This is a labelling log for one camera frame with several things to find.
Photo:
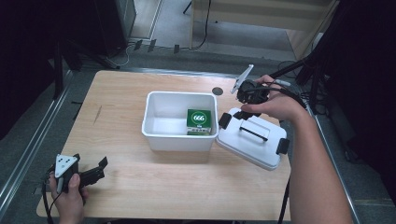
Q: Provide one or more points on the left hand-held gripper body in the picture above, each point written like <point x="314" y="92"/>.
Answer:
<point x="63" y="163"/>

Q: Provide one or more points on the person's left hand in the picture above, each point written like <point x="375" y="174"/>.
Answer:
<point x="70" y="205"/>

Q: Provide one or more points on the dark round table grommet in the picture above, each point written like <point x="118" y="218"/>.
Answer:
<point x="217" y="91"/>

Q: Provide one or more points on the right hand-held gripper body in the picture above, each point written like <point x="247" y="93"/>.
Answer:
<point x="249" y="93"/>

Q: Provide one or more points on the black cabinet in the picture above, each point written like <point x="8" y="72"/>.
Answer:
<point x="115" y="21"/>

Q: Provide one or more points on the black upright stand post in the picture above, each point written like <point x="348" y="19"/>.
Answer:
<point x="58" y="71"/>

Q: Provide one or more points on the black metal stand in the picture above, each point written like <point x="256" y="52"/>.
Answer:
<point x="315" y="84"/>

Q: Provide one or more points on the black tripod leg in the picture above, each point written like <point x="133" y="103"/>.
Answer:
<point x="96" y="57"/>

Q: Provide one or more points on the white plastic storage box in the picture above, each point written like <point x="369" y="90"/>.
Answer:
<point x="162" y="124"/>

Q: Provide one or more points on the black tape strip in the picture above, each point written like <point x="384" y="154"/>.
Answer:
<point x="138" y="45"/>
<point x="152" y="45"/>
<point x="176" y="48"/>

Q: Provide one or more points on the light wooden cabinet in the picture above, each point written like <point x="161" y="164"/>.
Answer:
<point x="249" y="15"/>

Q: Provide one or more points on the person's right hand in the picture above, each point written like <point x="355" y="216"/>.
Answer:
<point x="283" y="105"/>

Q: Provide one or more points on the green cardboard box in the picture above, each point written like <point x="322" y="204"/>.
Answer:
<point x="199" y="119"/>

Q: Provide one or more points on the white lid with black clips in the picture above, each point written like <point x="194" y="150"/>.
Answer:
<point x="249" y="146"/>

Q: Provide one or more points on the metal floor rail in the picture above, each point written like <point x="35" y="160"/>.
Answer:
<point x="337" y="174"/>
<point x="34" y="140"/>

